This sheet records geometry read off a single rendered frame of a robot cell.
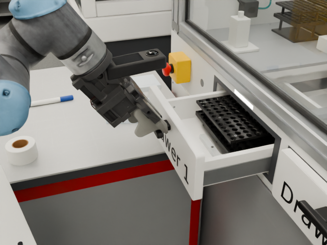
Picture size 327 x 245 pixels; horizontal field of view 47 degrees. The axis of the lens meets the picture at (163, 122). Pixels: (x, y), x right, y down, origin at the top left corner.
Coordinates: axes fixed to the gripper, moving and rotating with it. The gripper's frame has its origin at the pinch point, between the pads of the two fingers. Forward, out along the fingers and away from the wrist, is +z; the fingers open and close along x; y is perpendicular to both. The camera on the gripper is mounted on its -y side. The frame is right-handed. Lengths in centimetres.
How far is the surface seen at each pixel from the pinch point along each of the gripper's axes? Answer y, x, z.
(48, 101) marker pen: 26, -44, -1
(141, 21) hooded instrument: -12, -80, 13
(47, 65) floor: 69, -258, 63
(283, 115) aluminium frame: -18.3, 14.2, 5.1
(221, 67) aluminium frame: -17.8, -11.2, 6.2
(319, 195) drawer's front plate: -13.5, 28.3, 9.2
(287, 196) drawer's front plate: -9.9, 21.6, 14.3
